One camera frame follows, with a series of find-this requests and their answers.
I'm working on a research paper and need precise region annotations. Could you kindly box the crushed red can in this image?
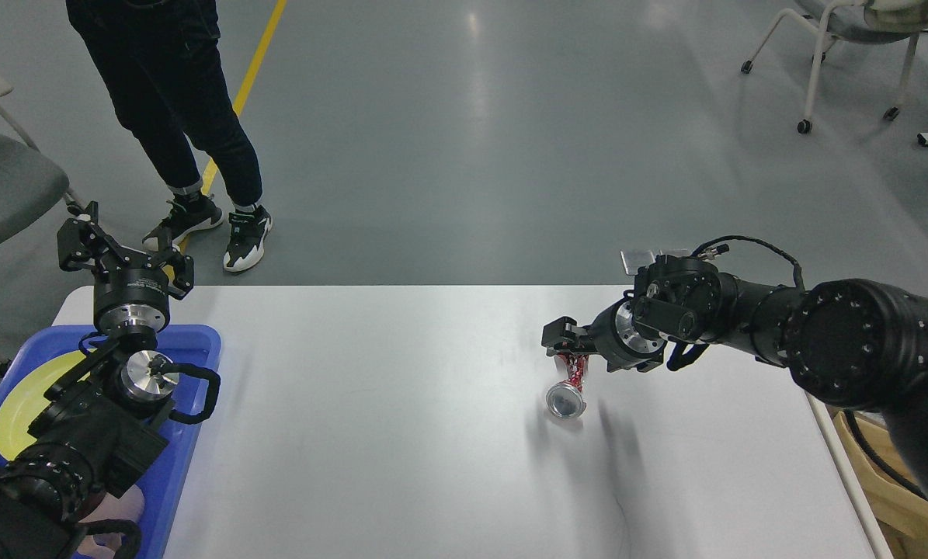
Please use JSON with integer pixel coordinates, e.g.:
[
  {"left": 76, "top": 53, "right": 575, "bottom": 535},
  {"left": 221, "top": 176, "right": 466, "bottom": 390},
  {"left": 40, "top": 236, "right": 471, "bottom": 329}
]
[{"left": 544, "top": 352, "right": 591, "bottom": 420}]

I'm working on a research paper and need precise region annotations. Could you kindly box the blue plastic tray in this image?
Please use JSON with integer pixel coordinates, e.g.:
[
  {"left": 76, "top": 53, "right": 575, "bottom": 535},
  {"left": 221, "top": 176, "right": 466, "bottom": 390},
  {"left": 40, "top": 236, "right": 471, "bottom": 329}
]
[{"left": 0, "top": 325, "right": 221, "bottom": 558}]

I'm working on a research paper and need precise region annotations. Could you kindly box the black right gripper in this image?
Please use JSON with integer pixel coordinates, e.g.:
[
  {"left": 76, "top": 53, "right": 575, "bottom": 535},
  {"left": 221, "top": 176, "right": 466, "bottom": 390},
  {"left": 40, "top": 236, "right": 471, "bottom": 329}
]
[{"left": 541, "top": 300, "right": 666, "bottom": 373}]

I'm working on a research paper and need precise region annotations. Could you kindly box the seated person in black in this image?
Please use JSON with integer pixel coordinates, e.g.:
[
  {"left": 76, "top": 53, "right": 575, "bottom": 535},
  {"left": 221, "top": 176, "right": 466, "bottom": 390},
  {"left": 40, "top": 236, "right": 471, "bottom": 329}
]
[{"left": 65, "top": 0, "right": 264, "bottom": 207}]

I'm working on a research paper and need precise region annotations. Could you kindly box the floor outlet plate left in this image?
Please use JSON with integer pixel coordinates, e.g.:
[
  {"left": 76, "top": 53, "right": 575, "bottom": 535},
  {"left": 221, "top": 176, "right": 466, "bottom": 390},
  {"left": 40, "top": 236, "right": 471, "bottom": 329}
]
[{"left": 620, "top": 250, "right": 660, "bottom": 276}]

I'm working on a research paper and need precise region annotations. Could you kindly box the brown paper bag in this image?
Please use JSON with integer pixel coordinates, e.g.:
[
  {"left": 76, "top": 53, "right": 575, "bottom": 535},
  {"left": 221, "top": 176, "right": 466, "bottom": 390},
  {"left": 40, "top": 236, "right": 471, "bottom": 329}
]
[{"left": 829, "top": 408, "right": 928, "bottom": 558}]

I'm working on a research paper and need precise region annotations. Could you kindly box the beige waste bin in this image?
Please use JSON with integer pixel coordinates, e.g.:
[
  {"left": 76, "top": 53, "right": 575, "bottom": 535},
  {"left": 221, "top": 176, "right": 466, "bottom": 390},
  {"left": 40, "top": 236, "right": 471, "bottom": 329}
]
[{"left": 807, "top": 396, "right": 894, "bottom": 558}]

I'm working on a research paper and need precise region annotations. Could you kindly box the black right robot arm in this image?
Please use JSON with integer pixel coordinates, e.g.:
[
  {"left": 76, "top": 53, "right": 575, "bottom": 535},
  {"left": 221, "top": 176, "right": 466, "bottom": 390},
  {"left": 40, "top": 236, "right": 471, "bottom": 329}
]
[{"left": 541, "top": 236, "right": 928, "bottom": 502}]

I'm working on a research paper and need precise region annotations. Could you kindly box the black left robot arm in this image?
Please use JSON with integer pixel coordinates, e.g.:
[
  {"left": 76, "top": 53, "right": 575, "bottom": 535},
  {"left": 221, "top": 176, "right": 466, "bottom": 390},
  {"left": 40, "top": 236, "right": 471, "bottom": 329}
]
[{"left": 0, "top": 201, "right": 221, "bottom": 558}]

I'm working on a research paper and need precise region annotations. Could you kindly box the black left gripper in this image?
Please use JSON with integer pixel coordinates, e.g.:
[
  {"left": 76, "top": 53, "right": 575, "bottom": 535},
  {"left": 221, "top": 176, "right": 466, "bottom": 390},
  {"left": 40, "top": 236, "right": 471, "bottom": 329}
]
[{"left": 57, "top": 204, "right": 195, "bottom": 334}]

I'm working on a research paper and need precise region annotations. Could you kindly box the white office chair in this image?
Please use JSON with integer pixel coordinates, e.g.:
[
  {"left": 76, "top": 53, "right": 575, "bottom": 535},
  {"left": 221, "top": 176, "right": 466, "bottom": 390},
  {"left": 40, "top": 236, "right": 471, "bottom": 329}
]
[{"left": 740, "top": 1, "right": 928, "bottom": 135}]

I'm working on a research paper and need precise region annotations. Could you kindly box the yellow plastic plate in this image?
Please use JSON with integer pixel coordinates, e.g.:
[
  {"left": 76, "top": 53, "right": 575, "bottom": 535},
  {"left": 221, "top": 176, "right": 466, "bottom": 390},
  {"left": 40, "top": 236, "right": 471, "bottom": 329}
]
[{"left": 0, "top": 351, "right": 85, "bottom": 460}]

